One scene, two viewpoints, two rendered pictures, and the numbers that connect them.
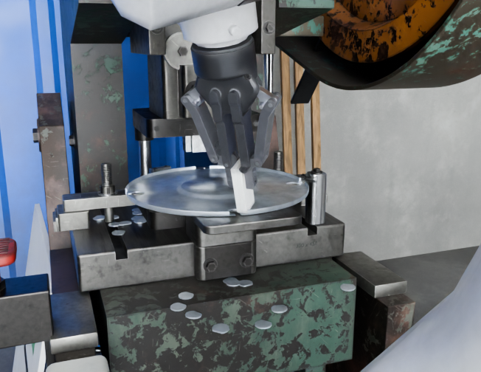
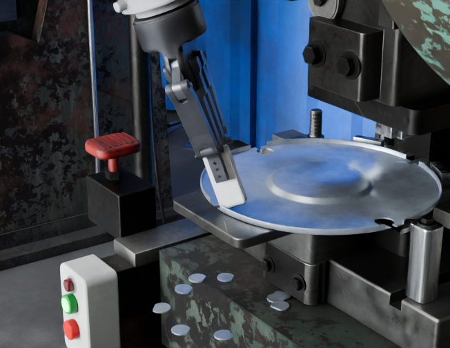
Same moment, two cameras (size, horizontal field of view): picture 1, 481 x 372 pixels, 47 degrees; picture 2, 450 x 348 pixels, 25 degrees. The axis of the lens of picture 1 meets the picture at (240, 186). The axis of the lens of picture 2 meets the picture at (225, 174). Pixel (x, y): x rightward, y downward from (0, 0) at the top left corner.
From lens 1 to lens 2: 113 cm
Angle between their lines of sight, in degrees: 70
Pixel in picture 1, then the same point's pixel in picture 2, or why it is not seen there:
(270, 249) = (348, 292)
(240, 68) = (147, 43)
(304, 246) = (385, 316)
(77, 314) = (162, 237)
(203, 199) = (263, 183)
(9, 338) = (102, 221)
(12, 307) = (103, 196)
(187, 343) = (206, 324)
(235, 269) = (290, 286)
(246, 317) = (248, 337)
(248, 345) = not seen: outside the picture
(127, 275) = not seen: hidden behind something
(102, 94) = not seen: hidden behind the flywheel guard
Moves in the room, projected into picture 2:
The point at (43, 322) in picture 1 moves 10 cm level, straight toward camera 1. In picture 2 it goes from (116, 222) to (52, 241)
